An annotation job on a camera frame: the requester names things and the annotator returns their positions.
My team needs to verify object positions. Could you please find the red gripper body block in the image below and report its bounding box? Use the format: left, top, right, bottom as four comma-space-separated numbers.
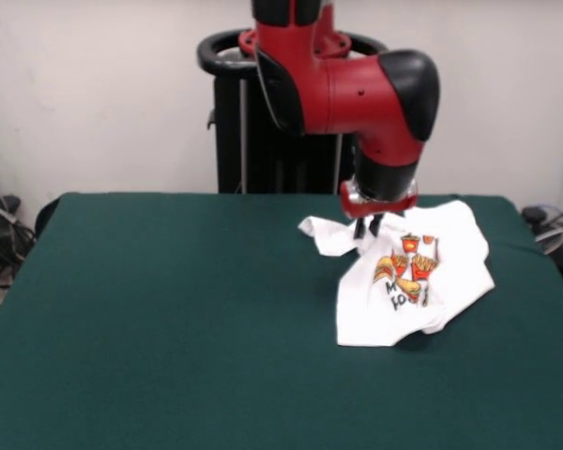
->
340, 181, 420, 220

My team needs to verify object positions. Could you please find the white printed t-shirt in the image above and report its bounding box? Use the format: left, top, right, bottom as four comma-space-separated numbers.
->
297, 200, 496, 349

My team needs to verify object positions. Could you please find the dark green table cloth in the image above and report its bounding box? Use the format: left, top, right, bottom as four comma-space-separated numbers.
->
0, 191, 563, 450

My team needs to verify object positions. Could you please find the black cable tangle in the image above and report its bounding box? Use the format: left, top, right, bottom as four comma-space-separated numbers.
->
0, 149, 38, 329

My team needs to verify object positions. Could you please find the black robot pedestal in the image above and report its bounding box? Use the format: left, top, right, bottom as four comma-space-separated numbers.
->
196, 28, 390, 196

